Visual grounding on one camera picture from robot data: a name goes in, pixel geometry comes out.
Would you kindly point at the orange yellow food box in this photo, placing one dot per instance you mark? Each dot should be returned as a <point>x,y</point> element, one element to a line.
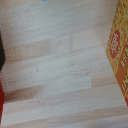
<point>120,43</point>

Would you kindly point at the red plastic shopping basket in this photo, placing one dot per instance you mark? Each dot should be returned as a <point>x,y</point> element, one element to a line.
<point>1,100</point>

